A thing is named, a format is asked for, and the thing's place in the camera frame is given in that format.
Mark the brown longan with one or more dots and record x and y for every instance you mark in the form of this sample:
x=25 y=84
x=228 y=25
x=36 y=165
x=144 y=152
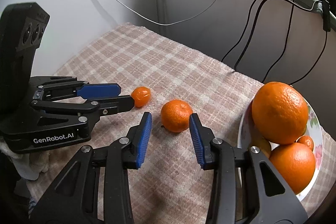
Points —
x=259 y=141

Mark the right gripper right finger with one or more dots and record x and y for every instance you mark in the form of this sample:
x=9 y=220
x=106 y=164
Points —
x=246 y=188

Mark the small mandarin far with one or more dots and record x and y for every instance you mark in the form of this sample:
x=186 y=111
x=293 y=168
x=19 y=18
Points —
x=175 y=115

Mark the large orange front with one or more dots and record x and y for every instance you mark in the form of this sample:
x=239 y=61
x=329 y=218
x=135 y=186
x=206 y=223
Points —
x=296 y=164

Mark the large orange rear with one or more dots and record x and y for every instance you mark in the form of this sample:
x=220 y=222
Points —
x=280 y=113

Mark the large orange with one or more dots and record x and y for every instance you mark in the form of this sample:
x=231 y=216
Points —
x=280 y=113
x=296 y=164

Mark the small orange kumquat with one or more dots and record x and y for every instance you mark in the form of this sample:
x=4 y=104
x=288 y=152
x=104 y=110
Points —
x=141 y=96

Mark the white gloved hand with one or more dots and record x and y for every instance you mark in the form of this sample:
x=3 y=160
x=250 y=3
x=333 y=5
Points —
x=29 y=165

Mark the floral white plate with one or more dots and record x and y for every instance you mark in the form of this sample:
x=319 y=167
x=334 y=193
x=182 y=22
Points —
x=313 y=130

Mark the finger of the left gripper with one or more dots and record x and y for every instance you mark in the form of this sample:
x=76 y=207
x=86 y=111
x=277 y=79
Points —
x=98 y=91
x=111 y=106

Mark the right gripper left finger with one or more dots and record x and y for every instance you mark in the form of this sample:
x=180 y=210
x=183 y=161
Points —
x=93 y=186

